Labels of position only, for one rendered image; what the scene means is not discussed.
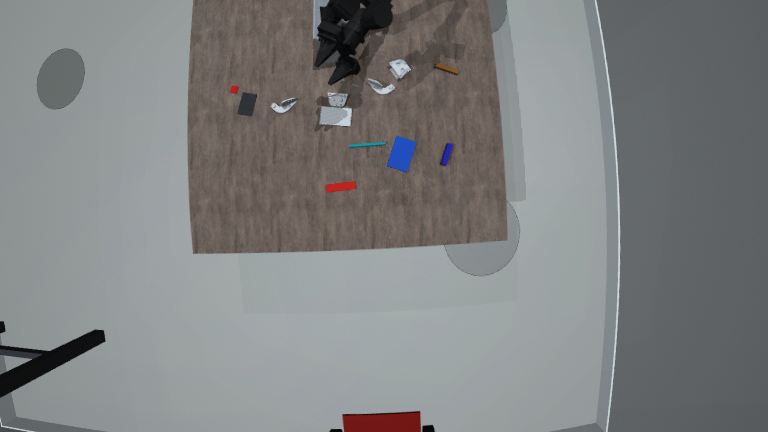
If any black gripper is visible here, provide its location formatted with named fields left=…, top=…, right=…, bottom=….
left=315, top=21, right=365, bottom=85

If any brown flat bar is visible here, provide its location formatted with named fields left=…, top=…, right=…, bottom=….
left=435, top=62, right=459, bottom=75

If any red flat bar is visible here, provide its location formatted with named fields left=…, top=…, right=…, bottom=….
left=325, top=181, right=356, bottom=192

